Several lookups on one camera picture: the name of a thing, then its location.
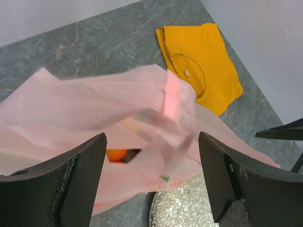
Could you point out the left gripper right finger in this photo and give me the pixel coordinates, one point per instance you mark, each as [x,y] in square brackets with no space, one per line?
[272,197]

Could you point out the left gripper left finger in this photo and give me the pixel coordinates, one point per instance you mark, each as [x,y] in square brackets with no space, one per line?
[59,192]

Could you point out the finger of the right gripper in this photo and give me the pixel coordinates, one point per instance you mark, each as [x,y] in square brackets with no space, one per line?
[298,166]
[290,131]

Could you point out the speckled glass plate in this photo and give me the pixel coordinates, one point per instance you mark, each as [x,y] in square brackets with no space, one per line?
[184,206]

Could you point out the pink plastic bag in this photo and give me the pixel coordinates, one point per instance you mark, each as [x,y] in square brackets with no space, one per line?
[147,108]

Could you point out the fake orange fruit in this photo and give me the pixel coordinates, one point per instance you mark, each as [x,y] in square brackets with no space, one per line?
[115,155]

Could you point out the orange folded t-shirt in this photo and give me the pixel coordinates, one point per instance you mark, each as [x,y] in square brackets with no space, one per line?
[197,55]

